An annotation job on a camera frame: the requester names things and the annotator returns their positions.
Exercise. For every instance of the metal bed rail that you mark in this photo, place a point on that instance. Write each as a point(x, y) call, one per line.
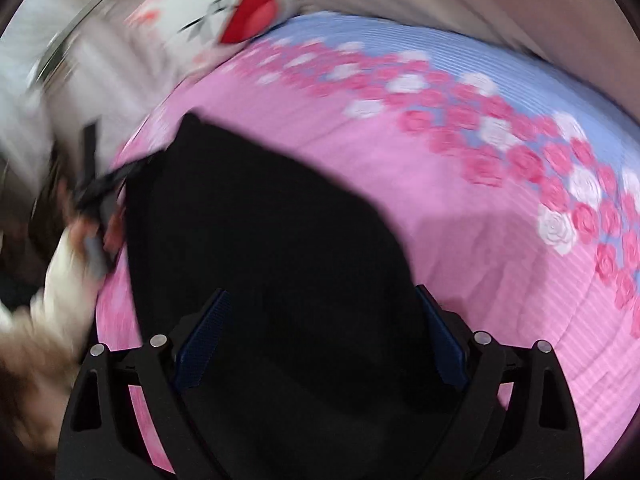
point(65, 35)

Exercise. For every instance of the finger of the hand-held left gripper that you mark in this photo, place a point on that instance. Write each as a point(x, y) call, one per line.
point(125, 172)
point(90, 150)

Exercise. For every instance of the beige draped cloth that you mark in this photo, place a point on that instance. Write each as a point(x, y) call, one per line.
point(475, 0)

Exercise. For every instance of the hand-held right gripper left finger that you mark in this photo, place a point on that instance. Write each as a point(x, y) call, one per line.
point(202, 340)

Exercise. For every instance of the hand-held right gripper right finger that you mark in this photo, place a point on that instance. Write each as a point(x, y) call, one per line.
point(445, 340)

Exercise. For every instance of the white cat face pillow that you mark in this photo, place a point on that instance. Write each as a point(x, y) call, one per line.
point(210, 5)

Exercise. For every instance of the black pants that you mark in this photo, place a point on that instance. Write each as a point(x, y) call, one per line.
point(270, 260)

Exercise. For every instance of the pink floral bedsheet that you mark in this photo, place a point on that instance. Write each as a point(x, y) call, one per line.
point(475, 220)

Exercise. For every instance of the white curtain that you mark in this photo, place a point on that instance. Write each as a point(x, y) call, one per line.
point(65, 110)

